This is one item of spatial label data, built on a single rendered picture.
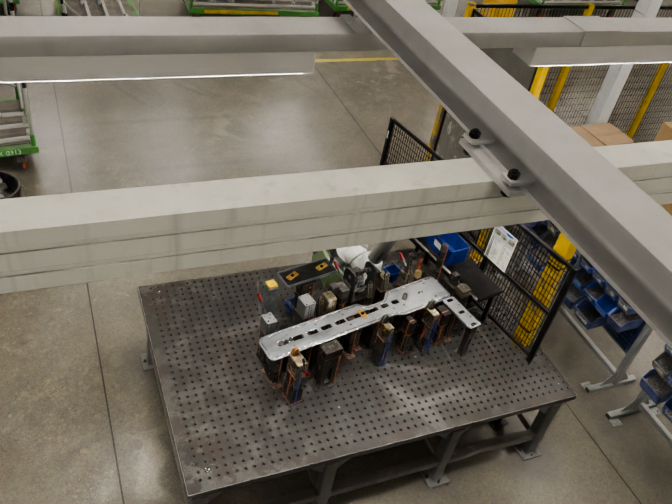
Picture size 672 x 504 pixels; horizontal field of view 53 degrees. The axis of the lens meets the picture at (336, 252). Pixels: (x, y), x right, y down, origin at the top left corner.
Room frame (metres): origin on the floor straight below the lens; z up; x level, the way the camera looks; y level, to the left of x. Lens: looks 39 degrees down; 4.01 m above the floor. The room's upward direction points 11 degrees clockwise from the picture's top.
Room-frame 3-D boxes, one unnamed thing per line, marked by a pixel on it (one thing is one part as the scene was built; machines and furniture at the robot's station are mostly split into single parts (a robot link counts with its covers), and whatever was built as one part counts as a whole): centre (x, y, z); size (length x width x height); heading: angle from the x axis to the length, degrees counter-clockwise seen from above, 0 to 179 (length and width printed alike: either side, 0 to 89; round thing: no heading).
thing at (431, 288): (3.09, -0.23, 1.00); 1.38 x 0.22 x 0.02; 130
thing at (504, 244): (3.69, -1.08, 1.30); 0.23 x 0.02 x 0.31; 40
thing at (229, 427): (3.15, -0.23, 0.68); 2.56 x 1.61 x 0.04; 119
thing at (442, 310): (3.31, -0.77, 0.84); 0.11 x 0.10 x 0.28; 40
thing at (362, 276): (3.33, -0.19, 0.94); 0.18 x 0.13 x 0.49; 130
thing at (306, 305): (3.02, 0.12, 0.90); 0.13 x 0.10 x 0.41; 40
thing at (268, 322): (2.85, 0.32, 0.88); 0.11 x 0.10 x 0.36; 40
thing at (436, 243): (3.88, -0.76, 1.10); 0.30 x 0.17 x 0.13; 35
